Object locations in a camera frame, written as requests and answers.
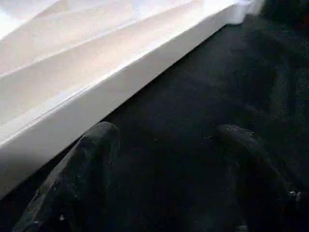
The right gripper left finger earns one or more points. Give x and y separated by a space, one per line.
72 183

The black work mat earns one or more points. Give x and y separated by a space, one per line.
205 96

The white plastic table top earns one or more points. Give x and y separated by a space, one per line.
72 60

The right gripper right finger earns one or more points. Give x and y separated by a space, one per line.
263 183

